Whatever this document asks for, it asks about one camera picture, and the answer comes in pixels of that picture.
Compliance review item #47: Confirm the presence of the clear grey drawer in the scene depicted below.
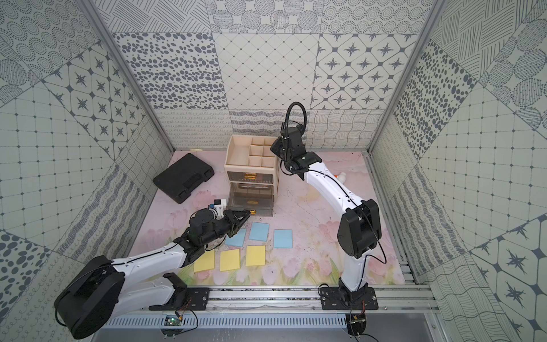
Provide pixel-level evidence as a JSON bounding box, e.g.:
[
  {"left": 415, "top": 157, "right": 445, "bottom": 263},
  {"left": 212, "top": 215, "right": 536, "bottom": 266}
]
[
  {"left": 226, "top": 171, "right": 274, "bottom": 185},
  {"left": 230, "top": 182, "right": 274, "bottom": 195},
  {"left": 227, "top": 188, "right": 274, "bottom": 217}
]

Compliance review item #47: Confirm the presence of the black round connector box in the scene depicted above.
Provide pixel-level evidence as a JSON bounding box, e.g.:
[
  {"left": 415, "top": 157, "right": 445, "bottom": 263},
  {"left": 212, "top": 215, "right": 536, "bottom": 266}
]
[{"left": 346, "top": 313, "right": 367, "bottom": 337}]

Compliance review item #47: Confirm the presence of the aluminium mounting rail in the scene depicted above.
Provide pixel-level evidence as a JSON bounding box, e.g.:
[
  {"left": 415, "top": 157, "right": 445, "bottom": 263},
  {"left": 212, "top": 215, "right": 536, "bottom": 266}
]
[{"left": 183, "top": 284, "right": 440, "bottom": 314}]

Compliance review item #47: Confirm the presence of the beige desktop drawer organizer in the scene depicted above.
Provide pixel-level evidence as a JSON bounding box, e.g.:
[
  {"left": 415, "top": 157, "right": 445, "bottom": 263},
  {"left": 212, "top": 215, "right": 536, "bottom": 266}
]
[{"left": 224, "top": 135, "right": 280, "bottom": 199}]

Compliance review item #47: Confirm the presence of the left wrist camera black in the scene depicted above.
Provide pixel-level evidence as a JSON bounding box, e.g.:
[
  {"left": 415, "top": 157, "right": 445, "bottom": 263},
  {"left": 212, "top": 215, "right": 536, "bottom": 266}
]
[{"left": 209, "top": 199, "right": 227, "bottom": 219}]

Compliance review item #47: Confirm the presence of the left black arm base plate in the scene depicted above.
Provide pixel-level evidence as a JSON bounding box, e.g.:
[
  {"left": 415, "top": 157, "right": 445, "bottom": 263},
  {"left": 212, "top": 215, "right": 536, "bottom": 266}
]
[{"left": 148, "top": 287, "right": 210, "bottom": 312}]

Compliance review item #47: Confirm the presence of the right blue sticky pad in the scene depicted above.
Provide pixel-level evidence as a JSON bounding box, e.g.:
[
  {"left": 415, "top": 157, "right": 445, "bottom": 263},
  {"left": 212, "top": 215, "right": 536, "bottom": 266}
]
[{"left": 273, "top": 229, "right": 293, "bottom": 249}]

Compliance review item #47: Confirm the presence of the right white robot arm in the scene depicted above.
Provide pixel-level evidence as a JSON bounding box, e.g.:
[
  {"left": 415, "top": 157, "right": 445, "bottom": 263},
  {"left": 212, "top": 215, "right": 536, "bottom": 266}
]
[{"left": 271, "top": 128, "right": 382, "bottom": 293}]

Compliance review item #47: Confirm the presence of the left blue sticky pad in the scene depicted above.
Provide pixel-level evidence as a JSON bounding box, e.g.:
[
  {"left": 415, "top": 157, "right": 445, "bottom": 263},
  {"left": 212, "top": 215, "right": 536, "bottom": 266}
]
[{"left": 225, "top": 228, "right": 246, "bottom": 248}]

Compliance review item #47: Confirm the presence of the middle blue sticky pad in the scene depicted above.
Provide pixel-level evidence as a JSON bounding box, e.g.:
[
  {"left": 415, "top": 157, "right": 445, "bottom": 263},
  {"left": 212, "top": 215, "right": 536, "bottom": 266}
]
[{"left": 249, "top": 222, "right": 269, "bottom": 242}]

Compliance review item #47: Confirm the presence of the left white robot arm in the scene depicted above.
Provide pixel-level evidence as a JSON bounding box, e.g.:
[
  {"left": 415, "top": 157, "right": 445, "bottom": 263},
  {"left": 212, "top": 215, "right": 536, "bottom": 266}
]
[{"left": 54, "top": 208, "right": 252, "bottom": 339}]

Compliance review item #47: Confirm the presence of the black plastic tool case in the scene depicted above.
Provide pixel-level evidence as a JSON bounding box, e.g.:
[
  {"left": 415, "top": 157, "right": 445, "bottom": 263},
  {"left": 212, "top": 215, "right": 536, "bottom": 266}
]
[{"left": 153, "top": 153, "right": 215, "bottom": 204}]

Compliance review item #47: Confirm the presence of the blue sticky pad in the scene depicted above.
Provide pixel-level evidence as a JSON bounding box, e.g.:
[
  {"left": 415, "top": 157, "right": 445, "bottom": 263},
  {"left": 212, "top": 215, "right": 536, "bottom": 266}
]
[
  {"left": 225, "top": 228, "right": 246, "bottom": 248},
  {"left": 249, "top": 222, "right": 269, "bottom": 242},
  {"left": 273, "top": 229, "right": 293, "bottom": 249}
]

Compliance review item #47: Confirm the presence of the yellow sticky pad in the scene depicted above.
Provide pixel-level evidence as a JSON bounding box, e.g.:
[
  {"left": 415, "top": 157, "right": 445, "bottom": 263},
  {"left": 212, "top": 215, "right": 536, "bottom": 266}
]
[
  {"left": 194, "top": 251, "right": 215, "bottom": 273},
  {"left": 219, "top": 249, "right": 241, "bottom": 272},
  {"left": 246, "top": 246, "right": 266, "bottom": 266}
]

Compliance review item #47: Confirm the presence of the green circuit board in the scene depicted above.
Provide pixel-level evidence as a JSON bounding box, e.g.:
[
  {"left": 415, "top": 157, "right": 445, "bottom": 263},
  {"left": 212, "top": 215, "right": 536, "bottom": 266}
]
[{"left": 163, "top": 315, "right": 182, "bottom": 329}]

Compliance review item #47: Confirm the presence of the floral pink table mat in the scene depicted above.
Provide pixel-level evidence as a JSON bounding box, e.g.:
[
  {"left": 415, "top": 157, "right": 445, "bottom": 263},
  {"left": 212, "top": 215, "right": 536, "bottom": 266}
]
[{"left": 116, "top": 150, "right": 406, "bottom": 286}]

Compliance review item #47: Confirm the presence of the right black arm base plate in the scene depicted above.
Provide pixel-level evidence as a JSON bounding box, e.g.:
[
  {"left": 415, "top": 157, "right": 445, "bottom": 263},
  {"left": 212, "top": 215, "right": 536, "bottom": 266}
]
[{"left": 318, "top": 286, "right": 379, "bottom": 312}]

